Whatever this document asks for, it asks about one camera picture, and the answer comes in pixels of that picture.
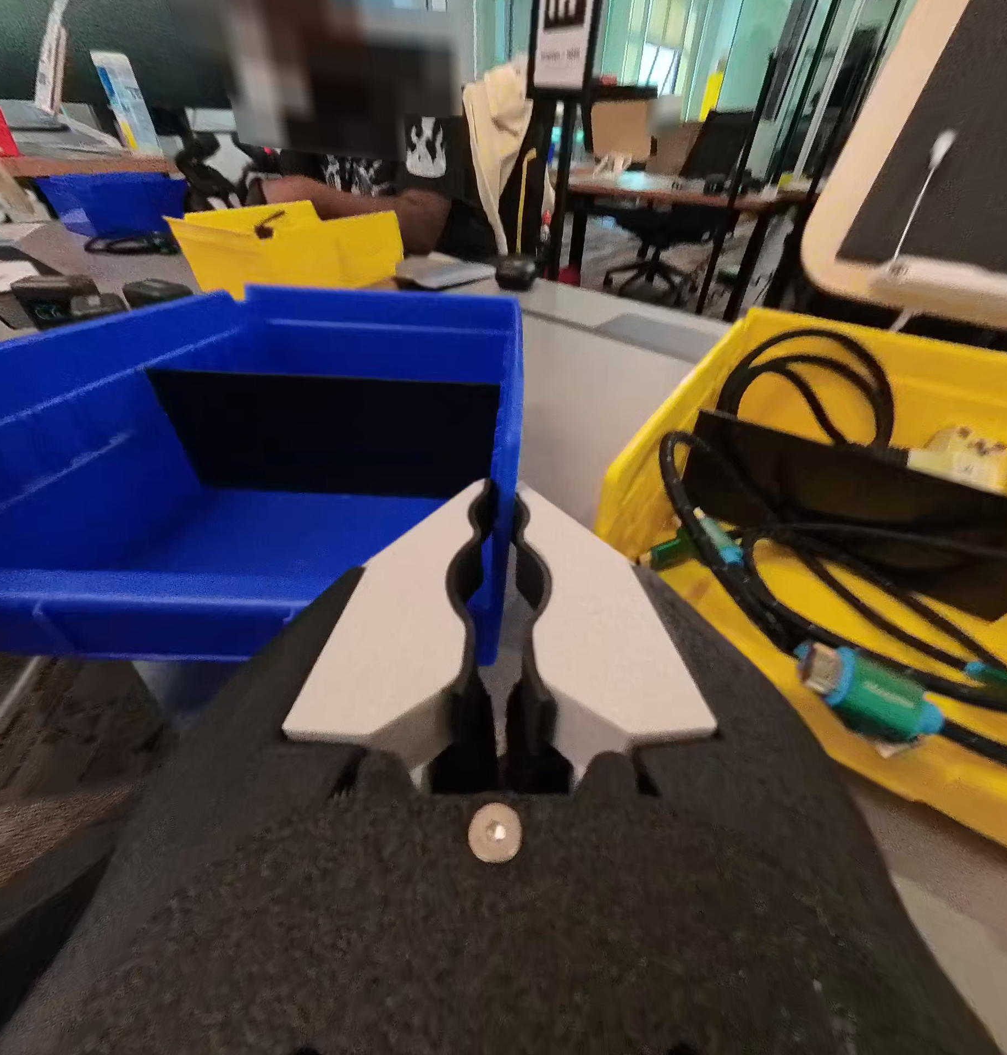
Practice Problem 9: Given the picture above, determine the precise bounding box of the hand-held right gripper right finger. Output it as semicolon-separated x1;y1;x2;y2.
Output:
507;487;719;792

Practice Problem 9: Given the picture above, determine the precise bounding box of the black hdmi switch with cable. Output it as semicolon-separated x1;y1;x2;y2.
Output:
713;325;1007;496

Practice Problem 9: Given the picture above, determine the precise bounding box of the black office chair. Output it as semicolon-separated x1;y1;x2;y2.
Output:
608;109;755;301

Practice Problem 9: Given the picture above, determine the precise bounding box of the black bin divider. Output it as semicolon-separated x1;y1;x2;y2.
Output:
148;370;503;501
685;408;1007;621

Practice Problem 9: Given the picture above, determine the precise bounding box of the small black device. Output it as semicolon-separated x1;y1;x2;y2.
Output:
11;274;129;327

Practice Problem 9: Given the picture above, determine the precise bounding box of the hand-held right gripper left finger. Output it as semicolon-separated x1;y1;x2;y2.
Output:
283;482;483;792

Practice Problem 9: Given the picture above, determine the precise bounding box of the blue plastic bin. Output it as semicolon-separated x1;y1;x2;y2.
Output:
0;286;524;665
37;170;191;242

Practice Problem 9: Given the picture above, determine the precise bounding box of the black braided hdmi cable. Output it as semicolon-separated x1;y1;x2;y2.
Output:
643;508;1007;697
659;429;1007;759

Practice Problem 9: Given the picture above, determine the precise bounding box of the sign on black stand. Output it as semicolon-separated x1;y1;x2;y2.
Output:
525;1;607;285

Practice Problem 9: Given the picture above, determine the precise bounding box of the yellow plastic bin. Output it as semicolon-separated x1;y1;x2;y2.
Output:
166;202;406;303
595;306;1007;862

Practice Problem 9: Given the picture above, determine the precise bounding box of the wooden-framed black panel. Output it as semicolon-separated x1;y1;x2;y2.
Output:
801;1;1007;309

